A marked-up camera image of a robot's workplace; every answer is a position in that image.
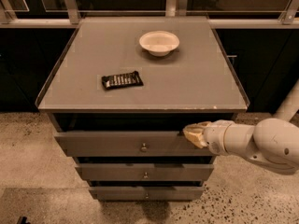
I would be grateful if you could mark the yellow foam padded gripper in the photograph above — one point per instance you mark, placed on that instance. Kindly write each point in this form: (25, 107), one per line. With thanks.
(214, 136)

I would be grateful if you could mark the grey top drawer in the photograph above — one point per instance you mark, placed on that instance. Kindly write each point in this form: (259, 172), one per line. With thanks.
(127, 144)

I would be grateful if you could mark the grey drawer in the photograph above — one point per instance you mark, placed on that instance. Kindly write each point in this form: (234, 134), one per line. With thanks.
(139, 193)
(144, 172)
(127, 144)

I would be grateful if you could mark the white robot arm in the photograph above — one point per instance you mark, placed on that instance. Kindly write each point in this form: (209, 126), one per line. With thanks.
(272, 144)

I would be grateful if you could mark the grey drawer cabinet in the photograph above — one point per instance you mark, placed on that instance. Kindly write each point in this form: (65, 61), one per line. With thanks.
(192, 83)

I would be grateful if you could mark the grey bottom drawer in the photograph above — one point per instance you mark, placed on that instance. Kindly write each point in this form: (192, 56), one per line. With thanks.
(139, 193)

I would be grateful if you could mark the grey middle drawer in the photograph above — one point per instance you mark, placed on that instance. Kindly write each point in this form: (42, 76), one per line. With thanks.
(144, 172)

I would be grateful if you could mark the black snack bar packet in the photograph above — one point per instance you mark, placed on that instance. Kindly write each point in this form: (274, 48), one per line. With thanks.
(120, 81)

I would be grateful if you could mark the white paper bowl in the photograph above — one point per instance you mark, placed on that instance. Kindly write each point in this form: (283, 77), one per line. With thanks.
(159, 43)

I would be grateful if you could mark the metal window railing frame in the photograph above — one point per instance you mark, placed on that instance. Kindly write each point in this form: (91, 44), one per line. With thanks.
(220, 14)

